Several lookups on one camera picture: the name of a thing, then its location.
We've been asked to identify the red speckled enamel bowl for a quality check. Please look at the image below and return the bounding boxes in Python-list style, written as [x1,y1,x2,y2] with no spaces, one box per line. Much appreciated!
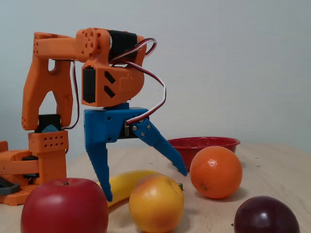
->
[167,136,241,172]

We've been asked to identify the red toy apple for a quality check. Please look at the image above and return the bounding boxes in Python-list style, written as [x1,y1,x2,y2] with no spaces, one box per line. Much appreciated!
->
[20,178,109,233]

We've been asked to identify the white red black servo cable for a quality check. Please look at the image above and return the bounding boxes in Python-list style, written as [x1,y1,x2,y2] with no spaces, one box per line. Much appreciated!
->
[109,38,158,64]
[115,60,167,125]
[60,60,80,131]

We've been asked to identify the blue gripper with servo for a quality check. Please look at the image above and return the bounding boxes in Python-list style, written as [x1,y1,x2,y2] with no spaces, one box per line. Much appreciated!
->
[84,103,188,202]

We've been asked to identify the yellow toy banana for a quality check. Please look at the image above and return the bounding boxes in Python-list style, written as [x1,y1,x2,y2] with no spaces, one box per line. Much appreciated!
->
[97,169,184,208]

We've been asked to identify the yellow orange toy peach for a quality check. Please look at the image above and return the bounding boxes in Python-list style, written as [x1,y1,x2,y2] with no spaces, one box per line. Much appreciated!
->
[128,174,185,233]

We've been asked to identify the dark purple toy plum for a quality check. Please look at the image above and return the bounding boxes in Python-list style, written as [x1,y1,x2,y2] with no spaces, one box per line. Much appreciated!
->
[234,196,301,233]

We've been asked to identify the dark grey table clamp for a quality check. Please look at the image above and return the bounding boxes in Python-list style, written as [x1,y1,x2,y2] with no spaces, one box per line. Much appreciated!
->
[0,176,20,196]

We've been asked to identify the orange toy orange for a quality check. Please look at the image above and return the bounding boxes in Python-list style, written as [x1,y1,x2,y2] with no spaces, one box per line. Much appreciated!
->
[189,145,243,200]

